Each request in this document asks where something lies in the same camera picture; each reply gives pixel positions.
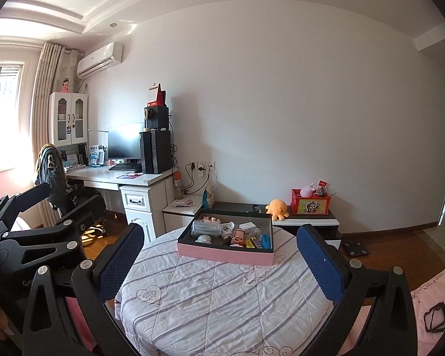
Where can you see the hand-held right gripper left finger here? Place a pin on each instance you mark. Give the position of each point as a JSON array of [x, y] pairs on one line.
[[120, 260]]

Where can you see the black floor scale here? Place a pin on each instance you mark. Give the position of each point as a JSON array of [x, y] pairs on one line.
[[355, 248]]

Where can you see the white glass-door cabinet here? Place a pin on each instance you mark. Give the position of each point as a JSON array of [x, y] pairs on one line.
[[67, 118]]

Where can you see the white wall sockets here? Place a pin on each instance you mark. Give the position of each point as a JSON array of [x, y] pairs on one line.
[[204, 168]]

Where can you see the blue label box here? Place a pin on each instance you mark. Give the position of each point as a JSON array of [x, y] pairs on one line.
[[95, 155]]

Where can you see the black keyboard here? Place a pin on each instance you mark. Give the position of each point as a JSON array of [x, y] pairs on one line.
[[126, 166]]

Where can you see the pig doll figurine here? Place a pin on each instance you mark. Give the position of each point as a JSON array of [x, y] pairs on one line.
[[211, 218]]

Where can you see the beige curtain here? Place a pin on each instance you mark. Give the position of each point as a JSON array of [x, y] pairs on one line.
[[46, 118]]

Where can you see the pink doll figure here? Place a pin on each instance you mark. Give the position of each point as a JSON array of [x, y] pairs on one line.
[[65, 85]]

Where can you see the white desk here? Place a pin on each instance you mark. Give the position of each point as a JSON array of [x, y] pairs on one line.
[[141, 211]]

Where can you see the pink printed quilt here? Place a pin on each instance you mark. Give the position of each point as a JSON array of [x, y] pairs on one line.
[[430, 289]]

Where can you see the window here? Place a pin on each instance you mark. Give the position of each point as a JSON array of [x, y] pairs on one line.
[[3, 118]]

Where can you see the pink mouse pad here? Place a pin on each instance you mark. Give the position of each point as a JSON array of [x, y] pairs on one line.
[[129, 175]]

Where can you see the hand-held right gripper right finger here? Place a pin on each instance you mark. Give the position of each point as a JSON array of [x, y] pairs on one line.
[[319, 261]]

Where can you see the dark jacket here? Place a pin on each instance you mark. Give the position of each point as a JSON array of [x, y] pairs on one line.
[[52, 172]]

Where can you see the orange cap bottle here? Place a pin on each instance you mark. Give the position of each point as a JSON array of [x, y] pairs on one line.
[[178, 185]]

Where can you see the pink cardboard box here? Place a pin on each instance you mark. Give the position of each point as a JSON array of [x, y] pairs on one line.
[[226, 256]]

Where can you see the white low cabinet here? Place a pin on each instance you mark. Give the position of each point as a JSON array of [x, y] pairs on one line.
[[178, 220]]

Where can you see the black-top low cabinet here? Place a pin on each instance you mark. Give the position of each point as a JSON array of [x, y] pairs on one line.
[[311, 220]]

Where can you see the black office chair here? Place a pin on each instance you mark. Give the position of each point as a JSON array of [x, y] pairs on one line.
[[78, 196]]

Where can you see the clear plastic box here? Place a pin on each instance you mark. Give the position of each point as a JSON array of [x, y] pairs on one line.
[[206, 228]]

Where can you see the red storage box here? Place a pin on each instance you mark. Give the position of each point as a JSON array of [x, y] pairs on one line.
[[311, 204]]

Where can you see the blue snack bag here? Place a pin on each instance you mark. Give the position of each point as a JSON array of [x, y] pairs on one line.
[[208, 198]]

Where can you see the black speaker box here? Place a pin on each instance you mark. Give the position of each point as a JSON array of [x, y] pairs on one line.
[[157, 118]]

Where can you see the black computer tower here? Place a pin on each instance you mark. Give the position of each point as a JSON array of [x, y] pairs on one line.
[[155, 152]]

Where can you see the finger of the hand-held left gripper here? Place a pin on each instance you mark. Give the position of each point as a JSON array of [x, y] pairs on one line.
[[31, 197], [87, 209]]

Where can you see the pink flat case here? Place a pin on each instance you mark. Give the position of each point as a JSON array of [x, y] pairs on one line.
[[181, 203]]

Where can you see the black computer monitor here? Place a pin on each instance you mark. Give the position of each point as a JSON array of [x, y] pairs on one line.
[[125, 142]]

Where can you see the white air conditioner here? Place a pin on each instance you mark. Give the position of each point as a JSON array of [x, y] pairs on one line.
[[100, 60]]

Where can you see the red tissue box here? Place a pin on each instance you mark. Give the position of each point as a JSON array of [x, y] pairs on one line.
[[323, 184]]

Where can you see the orange plush toy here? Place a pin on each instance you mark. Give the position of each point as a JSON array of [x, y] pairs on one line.
[[277, 209]]

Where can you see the pink plush toy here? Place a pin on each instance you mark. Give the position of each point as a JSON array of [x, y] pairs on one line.
[[307, 190]]

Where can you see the red desk calendar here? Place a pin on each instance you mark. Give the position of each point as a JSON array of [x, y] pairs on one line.
[[157, 96]]

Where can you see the pink bed blanket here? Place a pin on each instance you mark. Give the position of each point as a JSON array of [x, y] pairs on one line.
[[79, 319]]

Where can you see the rose gold cup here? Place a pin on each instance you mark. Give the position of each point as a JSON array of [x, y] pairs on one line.
[[238, 238]]

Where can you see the small clear bottle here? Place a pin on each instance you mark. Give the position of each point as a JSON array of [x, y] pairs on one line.
[[256, 233]]

